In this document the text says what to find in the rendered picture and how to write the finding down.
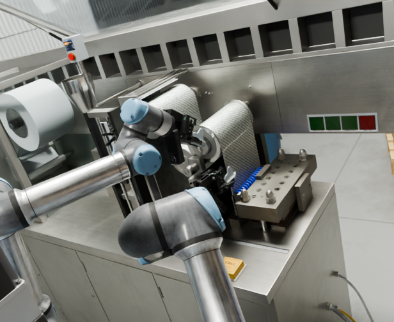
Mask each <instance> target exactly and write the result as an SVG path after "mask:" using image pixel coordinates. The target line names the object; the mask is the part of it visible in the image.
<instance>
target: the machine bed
mask: <svg viewBox="0 0 394 322"><path fill-rule="evenodd" d="M310 182H311V186H312V194H313V198H312V200H311V201H310V203H309V205H308V206H307V207H306V209H305V211H299V210H298V212H297V213H296V215H295V216H294V218H293V219H292V221H291V222H290V223H289V225H288V227H287V228H286V230H284V229H276V228H272V227H270V231H269V232H267V233H262V232H261V230H260V228H261V227H262V226H257V225H252V224H251V219H248V221H247V222H246V223H245V224H244V225H243V227H242V228H241V229H239V228H235V227H231V224H230V220H229V218H230V217H231V216H232V215H233V214H234V213H235V210H233V211H232V213H231V214H230V215H229V216H228V217H227V219H226V220H225V221H224V223H225V227H226V228H225V230H224V231H223V232H221V234H222V237H224V238H231V239H234V240H241V241H245V242H251V243H257V244H261V245H268V246H272V247H278V248H282V249H288V250H289V252H288V254H284V253H280V252H274V251H270V250H264V249H258V248H254V247H248V246H245V245H239V244H235V243H228V242H225V241H222V242H221V245H220V248H219V249H220V251H221V255H222V257H223V259H224V258H225V257H230V258H234V259H240V260H243V262H244V264H247V266H246V267H245V269H244V270H243V272H242V273H241V275H240V276H239V278H238V279H237V280H236V282H234V281H231V282H232V285H233V288H234V291H235V294H236V295H237V296H241V297H244V298H248V299H250V300H254V301H257V302H261V303H265V304H268V305H269V304H270V302H271V300H272V299H273V297H274V295H275V294H276V292H277V290H278V288H279V287H280V285H281V283H282V282H283V280H284V278H285V276H286V275H287V273H288V271H289V269H290V268H291V266H292V264H293V263H294V261H295V259H296V257H297V256H298V254H299V252H300V251H301V249H302V247H303V245H304V244H305V242H306V240H307V239H308V237H309V235H310V233H311V232H312V230H313V228H314V227H315V224H316V223H317V221H318V219H319V218H320V216H321V215H322V212H323V211H324V209H325V207H326V206H327V204H328V202H329V200H330V199H331V197H332V195H333V194H334V192H335V183H331V182H322V181H310ZM45 216H46V217H47V220H46V221H45V222H43V223H42V222H37V221H33V224H32V225H31V226H29V227H26V228H24V229H21V230H20V233H23V234H27V235H30V236H34V237H37V238H41V239H43V240H47V241H50V242H54V243H58V244H61V245H65V246H67V247H72V248H74V249H78V250H82V251H85V252H89V253H92V254H96V255H98V256H102V257H106V258H109V259H113V260H116V261H120V262H123V263H127V264H129V265H133V266H137V267H140V268H144V269H147V270H151V271H153V272H157V273H161V274H165V275H168V276H171V277H175V278H178V279H182V280H186V281H189V282H190V280H189V277H188V274H187V271H186V268H185V264H184V262H183V261H182V260H181V259H179V258H177V257H175V255H174V256H170V257H166V258H164V259H161V260H158V261H155V262H153V263H152V264H146V265H141V264H140V263H139V261H138V259H137V258H136V257H131V256H129V255H127V254H126V253H124V251H123V250H122V249H121V248H120V245H119V243H118V232H119V228H120V226H121V224H122V222H123V221H124V220H125V218H124V216H123V213H122V210H121V208H120V205H119V203H118V200H117V198H116V197H111V196H109V195H108V193H107V190H106V188H105V189H104V190H101V191H99V192H96V193H94V194H92V195H89V196H87V197H84V198H82V199H80V200H78V201H76V202H73V203H71V204H68V205H66V206H64V207H63V208H62V209H60V210H59V211H57V212H56V213H55V214H53V215H51V216H50V217H48V216H47V214H45Z"/></svg>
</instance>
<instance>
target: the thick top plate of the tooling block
mask: <svg viewBox="0 0 394 322"><path fill-rule="evenodd" d="M270 165H271V168H272V169H271V170H270V171H269V172H268V173H267V174H266V175H265V177H264V178H263V179H262V180H256V181H255V182H254V183H253V184H252V186H250V187H249V188H248V194H249V195H250V198H251V200H250V202H248V203H242V202H241V200H238V201H237V202H236V203H235V205H236V209H237V213H238V216H239V217H241V218H245V219H254V220H262V221H267V222H275V223H279V222H280V220H281V219H282V218H283V216H284V214H286V212H287V210H288V209H289V208H290V206H291V205H292V203H293V202H294V200H295V199H296V190H295V185H296V183H297V182H298V181H299V180H300V178H301V176H302V175H303V174H304V173H309V175H310V177H311V176H312V174H313V173H314V172H315V170H316V168H317V160H316V156H315V155H308V160H305V161H300V160H299V154H286V159H284V160H278V156H277V157H276V158H275V159H274V160H273V161H272V162H271V164H270ZM268 190H272V191H273V194H274V195H275V198H276V202H275V203H274V204H267V203H266V199H265V197H266V192H267V191H268Z"/></svg>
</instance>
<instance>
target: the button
mask: <svg viewBox="0 0 394 322"><path fill-rule="evenodd" d="M223 260H224V262H225V265H226V269H227V271H228V274H229V276H230V278H231V279H235V278H236V277H237V276H238V274H239V273H240V271H241V270H242V269H243V267H244V262H243V260H240V259H234V258H230V257H225V258H224V259H223Z"/></svg>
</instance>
